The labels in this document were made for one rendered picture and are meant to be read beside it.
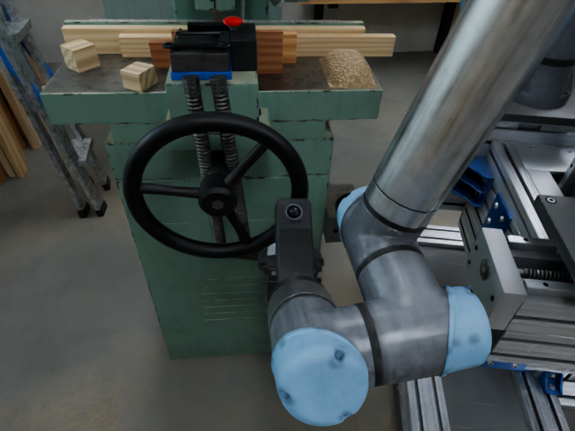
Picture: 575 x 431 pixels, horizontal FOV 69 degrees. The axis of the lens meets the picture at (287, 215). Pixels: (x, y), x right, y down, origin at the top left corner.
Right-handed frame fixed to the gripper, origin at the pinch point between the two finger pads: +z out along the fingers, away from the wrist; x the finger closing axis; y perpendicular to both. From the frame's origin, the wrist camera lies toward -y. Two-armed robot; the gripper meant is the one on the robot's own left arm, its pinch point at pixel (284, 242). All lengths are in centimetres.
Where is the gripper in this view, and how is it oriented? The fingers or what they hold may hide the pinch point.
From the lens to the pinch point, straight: 66.8
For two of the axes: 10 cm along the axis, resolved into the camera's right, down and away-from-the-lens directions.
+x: 10.0, -0.4, 0.9
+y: 0.2, 9.8, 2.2
